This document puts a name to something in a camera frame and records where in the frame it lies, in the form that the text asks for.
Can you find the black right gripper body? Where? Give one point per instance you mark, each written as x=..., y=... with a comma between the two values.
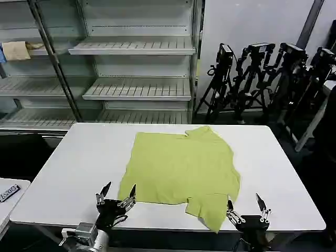
x=252, y=224

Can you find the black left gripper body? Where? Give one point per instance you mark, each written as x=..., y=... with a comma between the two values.
x=110, y=210

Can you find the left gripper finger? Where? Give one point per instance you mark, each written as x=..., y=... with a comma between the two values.
x=103, y=194
x=130, y=199

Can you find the yellow-green t-shirt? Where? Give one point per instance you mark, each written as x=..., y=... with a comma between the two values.
x=181, y=170

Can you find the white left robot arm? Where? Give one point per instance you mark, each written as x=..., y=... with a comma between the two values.
x=88, y=236

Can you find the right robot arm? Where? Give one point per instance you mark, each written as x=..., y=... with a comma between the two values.
x=256, y=244

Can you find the black label with white print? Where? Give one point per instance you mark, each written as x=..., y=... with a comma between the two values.
x=9, y=193

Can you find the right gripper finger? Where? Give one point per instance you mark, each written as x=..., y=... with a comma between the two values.
x=262, y=210
x=232, y=212

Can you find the grey metal shelf rack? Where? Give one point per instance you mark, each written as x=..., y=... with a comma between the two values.
x=31, y=84
x=139, y=86

